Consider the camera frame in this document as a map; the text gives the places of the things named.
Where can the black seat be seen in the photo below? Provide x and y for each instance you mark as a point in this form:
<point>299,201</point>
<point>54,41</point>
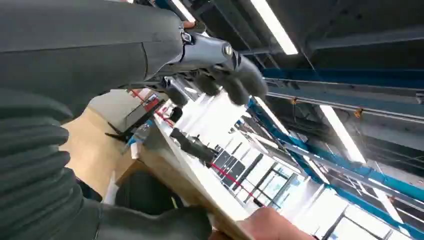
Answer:
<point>145,193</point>

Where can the red barrier tape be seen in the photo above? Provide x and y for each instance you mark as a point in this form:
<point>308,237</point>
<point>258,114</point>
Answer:
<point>236,184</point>

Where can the blue steel beam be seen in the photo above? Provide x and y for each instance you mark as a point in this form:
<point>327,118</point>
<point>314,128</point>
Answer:
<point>331,162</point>

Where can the long ceiling light strip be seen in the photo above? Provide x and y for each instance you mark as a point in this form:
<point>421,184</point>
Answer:
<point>182,10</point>
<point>342,134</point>
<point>275,26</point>

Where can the ribbed grey left robot arm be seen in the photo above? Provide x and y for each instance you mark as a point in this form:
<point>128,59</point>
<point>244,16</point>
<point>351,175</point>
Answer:
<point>33,165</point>

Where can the black device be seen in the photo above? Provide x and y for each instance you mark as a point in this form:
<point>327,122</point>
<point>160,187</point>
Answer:
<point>195,147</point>

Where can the pale wooden desk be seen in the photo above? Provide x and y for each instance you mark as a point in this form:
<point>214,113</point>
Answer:
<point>195,185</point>

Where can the person's hand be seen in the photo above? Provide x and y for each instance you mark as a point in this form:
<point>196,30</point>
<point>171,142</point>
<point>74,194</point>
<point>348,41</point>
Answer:
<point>268,227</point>

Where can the clear plastic bottle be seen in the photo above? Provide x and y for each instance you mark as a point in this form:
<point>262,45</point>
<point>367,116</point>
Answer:
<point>140,134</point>

